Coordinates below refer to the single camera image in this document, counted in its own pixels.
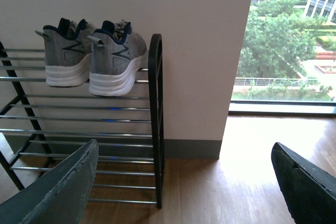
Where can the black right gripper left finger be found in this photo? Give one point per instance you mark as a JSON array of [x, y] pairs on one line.
[[60, 195]]

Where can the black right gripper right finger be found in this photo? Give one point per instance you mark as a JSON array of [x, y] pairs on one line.
[[309, 191]]

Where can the grey knit sneaker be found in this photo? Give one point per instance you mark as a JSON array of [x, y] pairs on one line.
[[117, 54], [67, 52]]

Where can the black metal shoe rack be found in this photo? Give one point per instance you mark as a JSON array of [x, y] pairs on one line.
[[47, 124]]

